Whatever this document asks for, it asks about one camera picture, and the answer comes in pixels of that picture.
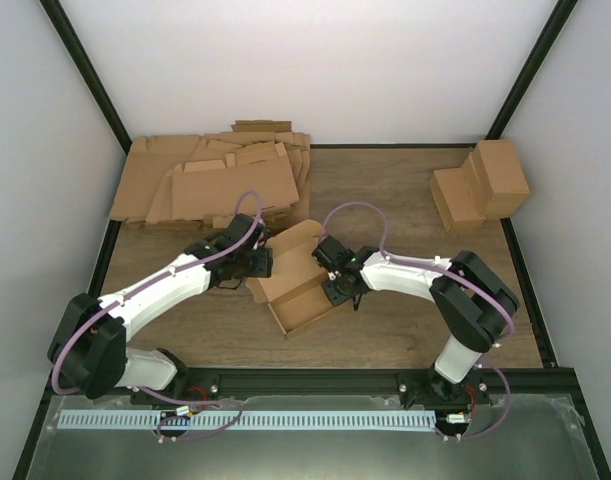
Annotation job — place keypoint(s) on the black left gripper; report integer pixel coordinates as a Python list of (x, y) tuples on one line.
[(263, 269)]

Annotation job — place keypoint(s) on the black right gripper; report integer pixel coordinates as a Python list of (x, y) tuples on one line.
[(334, 297)]

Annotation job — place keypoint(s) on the brown cardboard box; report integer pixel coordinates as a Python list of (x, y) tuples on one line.
[(293, 293)]

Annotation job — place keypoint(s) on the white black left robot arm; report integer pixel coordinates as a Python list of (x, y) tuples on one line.
[(89, 352)]

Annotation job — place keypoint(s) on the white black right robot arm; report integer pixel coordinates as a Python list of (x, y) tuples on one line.
[(475, 304)]

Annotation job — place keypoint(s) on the low folded cardboard box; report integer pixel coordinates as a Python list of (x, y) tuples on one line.
[(454, 201)]

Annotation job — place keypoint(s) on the tall folded cardboard box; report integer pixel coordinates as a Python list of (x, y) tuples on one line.
[(495, 179)]

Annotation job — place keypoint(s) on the stack of flat cardboard blanks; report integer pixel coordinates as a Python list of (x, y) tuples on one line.
[(188, 181)]

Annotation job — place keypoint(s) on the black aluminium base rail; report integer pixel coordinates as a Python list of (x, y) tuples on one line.
[(410, 387)]

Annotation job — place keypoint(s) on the light blue slotted cable duct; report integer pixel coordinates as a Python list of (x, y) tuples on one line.
[(406, 421)]

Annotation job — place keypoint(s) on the black left frame post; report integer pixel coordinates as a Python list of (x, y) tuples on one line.
[(78, 54)]

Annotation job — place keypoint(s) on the black frame post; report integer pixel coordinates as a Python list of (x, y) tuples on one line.
[(78, 54), (545, 41)]

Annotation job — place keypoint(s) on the black right frame post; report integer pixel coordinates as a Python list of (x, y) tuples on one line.
[(545, 41)]

